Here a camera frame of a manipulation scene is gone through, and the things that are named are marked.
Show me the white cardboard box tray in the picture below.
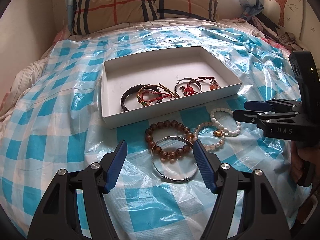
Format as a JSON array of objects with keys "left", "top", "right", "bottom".
[{"left": 101, "top": 46, "right": 242, "bottom": 129}]

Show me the black leather bracelet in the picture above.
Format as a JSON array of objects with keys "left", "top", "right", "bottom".
[{"left": 121, "top": 84, "right": 153, "bottom": 112}]

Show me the right plaid pillow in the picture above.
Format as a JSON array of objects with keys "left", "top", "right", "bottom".
[{"left": 153, "top": 0, "right": 218, "bottom": 22}]

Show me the red string bracelet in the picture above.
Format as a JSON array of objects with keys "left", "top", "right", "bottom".
[{"left": 137, "top": 86, "right": 194, "bottom": 106}]

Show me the pile of dark clothes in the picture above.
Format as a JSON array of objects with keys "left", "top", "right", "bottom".
[{"left": 251, "top": 12, "right": 307, "bottom": 51}]

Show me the pink pearl bead bracelet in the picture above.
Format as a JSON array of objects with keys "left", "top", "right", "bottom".
[{"left": 194, "top": 121, "right": 226, "bottom": 150}]

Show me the brown bead bracelet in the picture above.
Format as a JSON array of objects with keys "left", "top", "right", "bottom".
[{"left": 145, "top": 120, "right": 195, "bottom": 161}]

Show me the person's right hand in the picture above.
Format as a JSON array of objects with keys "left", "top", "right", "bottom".
[{"left": 290, "top": 141, "right": 319, "bottom": 195}]

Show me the plaid pillow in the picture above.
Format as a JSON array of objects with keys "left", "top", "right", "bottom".
[
  {"left": 71, "top": 0, "right": 160, "bottom": 35},
  {"left": 153, "top": 0, "right": 218, "bottom": 22}
]

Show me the woven multicolour cord bracelet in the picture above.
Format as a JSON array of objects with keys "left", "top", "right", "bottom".
[{"left": 135, "top": 82, "right": 181, "bottom": 107}]

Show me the blue checked plastic sheet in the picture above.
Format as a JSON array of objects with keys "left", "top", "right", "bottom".
[{"left": 1, "top": 25, "right": 300, "bottom": 239}]

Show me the red cord pendant bracelet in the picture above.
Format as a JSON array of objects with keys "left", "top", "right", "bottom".
[{"left": 196, "top": 75, "right": 221, "bottom": 91}]

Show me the left plaid pillow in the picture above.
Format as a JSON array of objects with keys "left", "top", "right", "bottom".
[{"left": 71, "top": 0, "right": 160, "bottom": 35}]

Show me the white oval bead bracelet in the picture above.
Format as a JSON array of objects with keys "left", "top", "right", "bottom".
[{"left": 209, "top": 107, "right": 242, "bottom": 138}]

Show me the wide silver cuff bangle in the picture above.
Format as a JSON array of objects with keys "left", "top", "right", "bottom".
[{"left": 174, "top": 77, "right": 202, "bottom": 96}]

